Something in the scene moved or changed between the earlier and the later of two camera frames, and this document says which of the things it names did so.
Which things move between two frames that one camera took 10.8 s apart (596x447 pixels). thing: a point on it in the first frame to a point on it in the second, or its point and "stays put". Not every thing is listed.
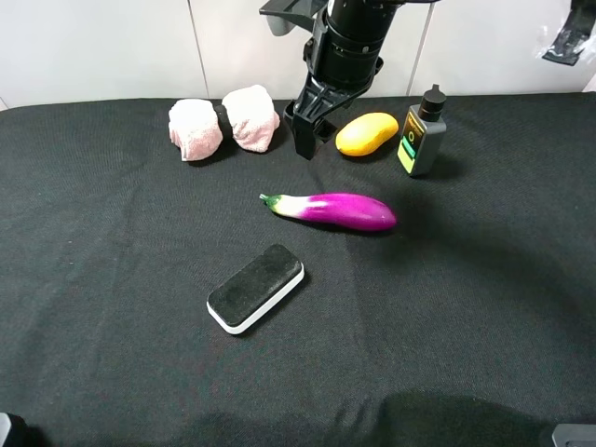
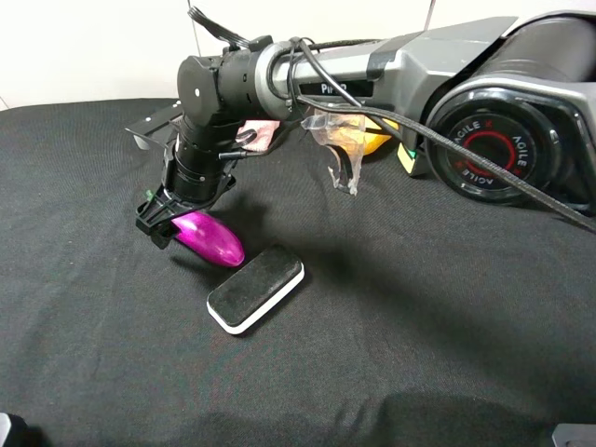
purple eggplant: x=349 y=210 to x=210 y=238
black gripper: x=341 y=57 to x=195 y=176
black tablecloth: x=469 y=322 stays put
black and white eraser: x=256 y=290 stays put
